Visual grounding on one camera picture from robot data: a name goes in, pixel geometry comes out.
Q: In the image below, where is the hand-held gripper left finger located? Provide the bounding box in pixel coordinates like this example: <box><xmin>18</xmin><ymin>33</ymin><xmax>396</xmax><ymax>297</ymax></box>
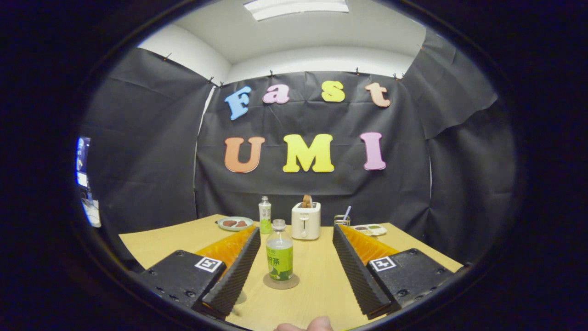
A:
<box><xmin>138</xmin><ymin>225</ymin><xmax>261</xmax><ymax>319</ymax></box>

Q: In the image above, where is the computer monitor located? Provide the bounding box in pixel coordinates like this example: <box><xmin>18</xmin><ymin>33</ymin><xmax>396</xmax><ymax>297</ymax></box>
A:
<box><xmin>76</xmin><ymin>137</ymin><xmax>91</xmax><ymax>188</ymax></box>

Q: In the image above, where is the ceiling light panel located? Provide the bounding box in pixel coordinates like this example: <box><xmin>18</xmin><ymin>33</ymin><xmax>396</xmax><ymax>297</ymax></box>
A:
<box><xmin>243</xmin><ymin>0</ymin><xmax>350</xmax><ymax>22</ymax></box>

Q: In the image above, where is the white side desk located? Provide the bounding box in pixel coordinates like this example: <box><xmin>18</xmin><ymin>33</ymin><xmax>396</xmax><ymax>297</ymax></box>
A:
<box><xmin>82</xmin><ymin>198</ymin><xmax>102</xmax><ymax>228</ymax></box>

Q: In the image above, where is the white toaster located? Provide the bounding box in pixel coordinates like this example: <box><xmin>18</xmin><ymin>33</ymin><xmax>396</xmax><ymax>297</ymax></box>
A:
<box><xmin>291</xmin><ymin>202</ymin><xmax>321</xmax><ymax>240</ymax></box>

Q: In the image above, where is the small white capped bottle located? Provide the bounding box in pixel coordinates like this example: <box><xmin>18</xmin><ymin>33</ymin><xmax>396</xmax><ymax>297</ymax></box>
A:
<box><xmin>259</xmin><ymin>196</ymin><xmax>272</xmax><ymax>234</ymax></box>

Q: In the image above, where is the white divided tray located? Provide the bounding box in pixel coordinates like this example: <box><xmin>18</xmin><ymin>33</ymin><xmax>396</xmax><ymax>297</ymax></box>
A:
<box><xmin>350</xmin><ymin>223</ymin><xmax>388</xmax><ymax>237</ymax></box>

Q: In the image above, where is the wooden table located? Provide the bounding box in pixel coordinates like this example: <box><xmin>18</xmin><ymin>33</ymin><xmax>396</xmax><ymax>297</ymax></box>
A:
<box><xmin>119</xmin><ymin>214</ymin><xmax>464</xmax><ymax>331</ymax></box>

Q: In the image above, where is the round brown coaster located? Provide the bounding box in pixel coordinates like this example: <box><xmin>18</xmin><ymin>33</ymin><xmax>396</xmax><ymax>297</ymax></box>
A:
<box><xmin>263</xmin><ymin>273</ymin><xmax>300</xmax><ymax>290</ymax></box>

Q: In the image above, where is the green label juice bottle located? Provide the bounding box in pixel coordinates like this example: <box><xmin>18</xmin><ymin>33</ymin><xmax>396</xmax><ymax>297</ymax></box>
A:
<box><xmin>266</xmin><ymin>219</ymin><xmax>294</xmax><ymax>282</ymax></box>

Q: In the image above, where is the pale green plate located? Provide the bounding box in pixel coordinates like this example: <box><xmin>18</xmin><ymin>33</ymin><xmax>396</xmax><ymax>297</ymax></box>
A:
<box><xmin>217</xmin><ymin>217</ymin><xmax>254</xmax><ymax>232</ymax></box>

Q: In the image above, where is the black backdrop cloth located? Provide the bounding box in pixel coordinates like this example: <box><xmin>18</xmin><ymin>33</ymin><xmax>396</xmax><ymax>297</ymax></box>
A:
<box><xmin>80</xmin><ymin>28</ymin><xmax>517</xmax><ymax>272</ymax></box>

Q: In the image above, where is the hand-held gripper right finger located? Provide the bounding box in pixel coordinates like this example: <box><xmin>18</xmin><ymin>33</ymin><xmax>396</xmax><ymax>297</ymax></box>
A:
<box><xmin>333</xmin><ymin>224</ymin><xmax>464</xmax><ymax>320</ymax></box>

